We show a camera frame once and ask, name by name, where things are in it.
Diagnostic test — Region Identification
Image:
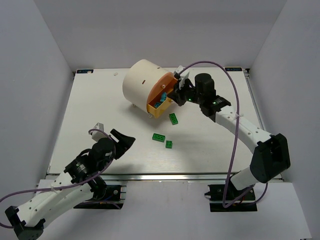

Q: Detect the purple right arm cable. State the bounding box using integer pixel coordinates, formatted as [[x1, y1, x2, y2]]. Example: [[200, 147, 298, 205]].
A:
[[178, 61, 269, 208]]

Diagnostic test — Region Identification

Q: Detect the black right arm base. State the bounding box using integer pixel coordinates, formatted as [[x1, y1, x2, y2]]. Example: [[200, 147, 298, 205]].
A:
[[203, 183, 258, 213]]

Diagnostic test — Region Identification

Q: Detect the blue label sticker left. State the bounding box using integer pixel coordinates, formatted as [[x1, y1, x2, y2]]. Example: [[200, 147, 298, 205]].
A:
[[76, 69, 94, 74]]

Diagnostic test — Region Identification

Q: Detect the blue long lego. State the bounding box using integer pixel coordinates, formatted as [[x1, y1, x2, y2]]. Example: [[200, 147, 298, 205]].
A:
[[154, 102, 162, 108]]

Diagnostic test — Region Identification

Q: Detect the blue label sticker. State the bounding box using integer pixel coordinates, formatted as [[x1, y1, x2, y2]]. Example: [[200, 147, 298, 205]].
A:
[[76, 69, 94, 74], [224, 67, 243, 72]]

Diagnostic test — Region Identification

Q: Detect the yellow drawer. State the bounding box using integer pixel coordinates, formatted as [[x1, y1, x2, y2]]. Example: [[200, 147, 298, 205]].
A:
[[146, 85, 174, 118]]

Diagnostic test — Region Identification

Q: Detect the orange top drawer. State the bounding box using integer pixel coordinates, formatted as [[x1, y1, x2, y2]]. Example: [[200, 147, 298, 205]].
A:
[[148, 72, 175, 101]]

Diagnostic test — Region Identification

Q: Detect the blue square lego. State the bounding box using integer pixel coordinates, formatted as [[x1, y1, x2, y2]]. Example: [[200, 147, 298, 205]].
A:
[[160, 92, 167, 103]]

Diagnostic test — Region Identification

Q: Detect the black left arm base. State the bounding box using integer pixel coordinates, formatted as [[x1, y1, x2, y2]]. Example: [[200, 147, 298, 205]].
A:
[[73, 177, 127, 210]]

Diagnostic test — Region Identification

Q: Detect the dark green long lego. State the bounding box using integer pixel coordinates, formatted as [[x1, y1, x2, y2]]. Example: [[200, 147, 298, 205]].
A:
[[169, 113, 179, 125]]

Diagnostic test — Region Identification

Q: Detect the aluminium front rail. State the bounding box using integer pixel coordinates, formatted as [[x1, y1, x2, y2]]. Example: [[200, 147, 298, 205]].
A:
[[46, 172, 238, 182]]

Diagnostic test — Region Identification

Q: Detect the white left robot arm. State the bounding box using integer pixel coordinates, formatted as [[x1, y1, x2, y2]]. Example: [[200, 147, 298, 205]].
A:
[[5, 127, 136, 240]]

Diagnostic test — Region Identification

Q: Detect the cream round drawer cabinet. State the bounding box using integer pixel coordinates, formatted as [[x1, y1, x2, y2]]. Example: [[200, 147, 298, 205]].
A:
[[122, 59, 171, 112]]

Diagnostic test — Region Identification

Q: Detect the blue label sticker right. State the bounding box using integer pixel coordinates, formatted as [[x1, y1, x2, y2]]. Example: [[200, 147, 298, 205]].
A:
[[224, 67, 243, 72]]

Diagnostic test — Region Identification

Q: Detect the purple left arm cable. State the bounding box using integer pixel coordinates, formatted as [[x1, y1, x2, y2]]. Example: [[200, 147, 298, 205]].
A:
[[0, 128, 121, 229]]

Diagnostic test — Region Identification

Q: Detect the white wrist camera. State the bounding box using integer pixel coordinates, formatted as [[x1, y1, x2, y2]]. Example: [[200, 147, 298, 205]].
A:
[[88, 122, 108, 142], [173, 65, 190, 89]]

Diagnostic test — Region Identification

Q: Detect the green square lego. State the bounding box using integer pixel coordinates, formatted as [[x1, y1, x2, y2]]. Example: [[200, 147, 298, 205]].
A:
[[165, 140, 173, 149]]

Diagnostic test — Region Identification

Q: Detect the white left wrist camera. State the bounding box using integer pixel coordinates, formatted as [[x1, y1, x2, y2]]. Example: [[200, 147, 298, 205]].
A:
[[88, 122, 108, 142]]

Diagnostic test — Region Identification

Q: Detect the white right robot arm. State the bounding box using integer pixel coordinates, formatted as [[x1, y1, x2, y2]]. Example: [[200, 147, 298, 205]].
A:
[[167, 73, 291, 191]]

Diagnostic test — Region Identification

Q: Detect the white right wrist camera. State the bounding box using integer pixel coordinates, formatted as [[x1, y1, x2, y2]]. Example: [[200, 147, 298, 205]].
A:
[[173, 65, 190, 89]]

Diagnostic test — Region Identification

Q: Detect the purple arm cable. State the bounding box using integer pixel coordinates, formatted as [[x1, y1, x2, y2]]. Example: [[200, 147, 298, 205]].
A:
[[178, 61, 269, 208], [0, 128, 121, 229]]

